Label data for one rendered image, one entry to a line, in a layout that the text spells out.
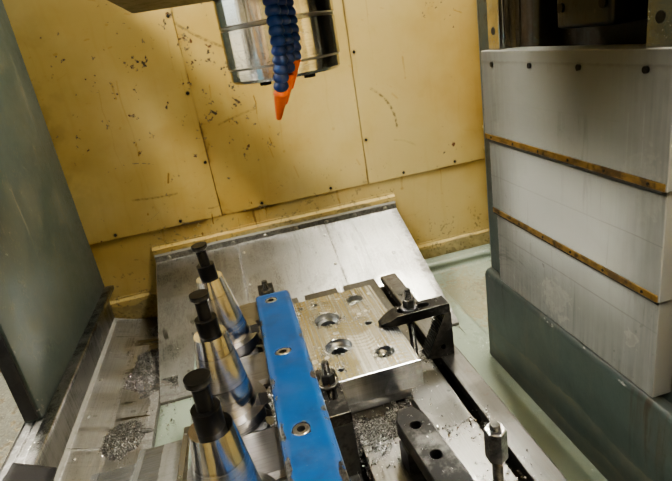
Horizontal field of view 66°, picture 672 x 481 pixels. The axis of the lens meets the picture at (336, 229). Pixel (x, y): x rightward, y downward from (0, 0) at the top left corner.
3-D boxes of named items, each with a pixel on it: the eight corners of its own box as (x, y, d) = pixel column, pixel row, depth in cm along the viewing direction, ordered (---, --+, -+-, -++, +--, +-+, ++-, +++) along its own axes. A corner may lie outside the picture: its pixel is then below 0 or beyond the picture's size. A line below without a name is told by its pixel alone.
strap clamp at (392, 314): (388, 371, 95) (378, 301, 90) (383, 362, 98) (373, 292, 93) (454, 353, 97) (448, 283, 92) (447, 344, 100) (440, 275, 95)
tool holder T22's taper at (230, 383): (251, 418, 40) (232, 345, 38) (196, 425, 40) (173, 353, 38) (259, 382, 44) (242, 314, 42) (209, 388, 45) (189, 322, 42)
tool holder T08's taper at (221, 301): (249, 341, 51) (230, 281, 48) (204, 352, 50) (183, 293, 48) (249, 318, 55) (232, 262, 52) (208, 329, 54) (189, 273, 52)
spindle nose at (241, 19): (351, 67, 67) (336, -35, 63) (228, 89, 65) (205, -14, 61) (333, 64, 82) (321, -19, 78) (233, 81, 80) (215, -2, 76)
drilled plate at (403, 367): (286, 424, 80) (280, 398, 79) (268, 331, 107) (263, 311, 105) (423, 384, 84) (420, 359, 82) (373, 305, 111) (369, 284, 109)
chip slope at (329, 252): (154, 449, 126) (122, 361, 117) (173, 319, 188) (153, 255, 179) (486, 355, 140) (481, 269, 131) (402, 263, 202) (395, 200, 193)
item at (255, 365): (193, 409, 45) (190, 401, 45) (195, 374, 50) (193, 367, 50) (271, 387, 46) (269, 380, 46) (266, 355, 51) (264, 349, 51)
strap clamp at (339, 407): (340, 479, 74) (323, 395, 69) (322, 419, 86) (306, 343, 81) (362, 472, 74) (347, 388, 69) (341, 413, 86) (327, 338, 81)
